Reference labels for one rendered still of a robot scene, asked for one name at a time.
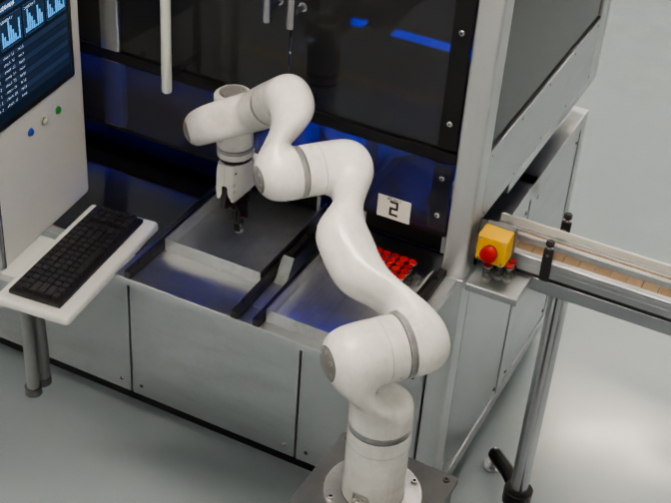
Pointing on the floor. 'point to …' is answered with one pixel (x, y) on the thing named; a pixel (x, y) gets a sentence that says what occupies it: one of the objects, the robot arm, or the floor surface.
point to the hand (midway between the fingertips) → (238, 211)
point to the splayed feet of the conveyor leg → (496, 462)
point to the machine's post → (465, 212)
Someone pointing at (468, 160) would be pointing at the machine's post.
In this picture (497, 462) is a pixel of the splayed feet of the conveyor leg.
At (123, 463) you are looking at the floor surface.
